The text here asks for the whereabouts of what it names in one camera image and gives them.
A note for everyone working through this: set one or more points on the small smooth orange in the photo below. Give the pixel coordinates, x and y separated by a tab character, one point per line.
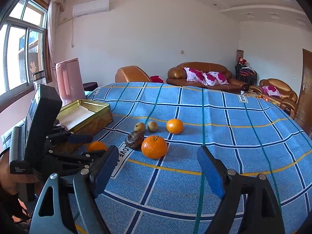
97	146

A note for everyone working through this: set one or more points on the brown leather armchair right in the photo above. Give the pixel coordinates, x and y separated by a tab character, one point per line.
288	101

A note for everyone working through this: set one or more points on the pink floral cushion right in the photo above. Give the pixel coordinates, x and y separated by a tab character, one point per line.
214	78

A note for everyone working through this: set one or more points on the gold metal tin box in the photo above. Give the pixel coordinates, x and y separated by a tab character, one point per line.
85	117

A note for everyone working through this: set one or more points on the clear glass water bottle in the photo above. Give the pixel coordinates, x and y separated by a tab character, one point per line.
39	79

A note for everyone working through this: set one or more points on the pink floral armchair cushion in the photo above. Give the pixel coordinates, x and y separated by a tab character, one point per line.
271	91

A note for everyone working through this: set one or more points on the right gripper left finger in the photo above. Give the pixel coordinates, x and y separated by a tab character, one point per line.
87	187

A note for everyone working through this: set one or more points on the brown leather armchair left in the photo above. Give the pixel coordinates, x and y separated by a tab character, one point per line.
131	74

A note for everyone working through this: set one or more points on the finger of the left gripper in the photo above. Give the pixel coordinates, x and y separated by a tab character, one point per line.
68	163
60	135

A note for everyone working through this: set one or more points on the pink electric kettle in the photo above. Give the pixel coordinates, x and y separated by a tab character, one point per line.
69	81

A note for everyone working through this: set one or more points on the dark rotten fruit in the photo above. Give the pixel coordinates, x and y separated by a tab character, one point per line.
134	140

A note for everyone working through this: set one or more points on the pink curtain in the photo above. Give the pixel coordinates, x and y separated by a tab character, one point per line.
55	7

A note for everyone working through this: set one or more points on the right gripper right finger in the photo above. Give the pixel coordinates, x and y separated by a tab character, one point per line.
226	185

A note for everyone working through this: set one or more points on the blue plaid tablecloth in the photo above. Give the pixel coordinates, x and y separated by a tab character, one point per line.
169	195

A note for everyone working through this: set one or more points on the dark rack with clutter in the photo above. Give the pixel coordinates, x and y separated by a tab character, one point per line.
243	71

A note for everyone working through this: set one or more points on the pink floral cushion left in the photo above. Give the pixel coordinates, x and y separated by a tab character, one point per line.
195	75

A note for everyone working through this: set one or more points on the large orange tangerine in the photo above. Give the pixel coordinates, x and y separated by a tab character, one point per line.
154	147

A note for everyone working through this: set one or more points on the brown leather sofa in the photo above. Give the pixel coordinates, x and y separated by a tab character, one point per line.
177	76

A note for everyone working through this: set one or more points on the person's hand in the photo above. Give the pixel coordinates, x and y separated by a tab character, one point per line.
10	181

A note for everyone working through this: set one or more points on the window with frame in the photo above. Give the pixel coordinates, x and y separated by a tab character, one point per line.
24	49

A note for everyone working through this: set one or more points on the brown leather armchair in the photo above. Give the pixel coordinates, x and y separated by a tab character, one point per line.
288	101
131	74

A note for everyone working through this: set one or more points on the white wall air conditioner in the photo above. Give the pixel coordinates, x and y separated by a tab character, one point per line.
90	8

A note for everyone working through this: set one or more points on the brown wooden door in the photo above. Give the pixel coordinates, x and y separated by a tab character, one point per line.
303	115

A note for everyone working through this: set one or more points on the dark stool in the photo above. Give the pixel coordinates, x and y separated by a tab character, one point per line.
89	87

